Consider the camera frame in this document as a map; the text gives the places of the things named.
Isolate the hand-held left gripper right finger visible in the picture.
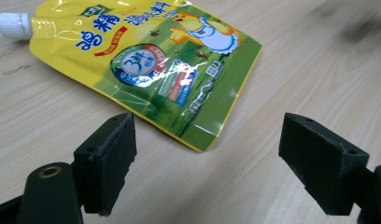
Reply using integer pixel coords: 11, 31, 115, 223
277, 112, 371, 217

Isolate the yellow green spouted seasoning pouch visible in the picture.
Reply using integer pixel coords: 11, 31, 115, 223
0, 0, 263, 153

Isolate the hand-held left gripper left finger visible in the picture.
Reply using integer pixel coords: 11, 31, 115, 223
73, 112, 138, 217

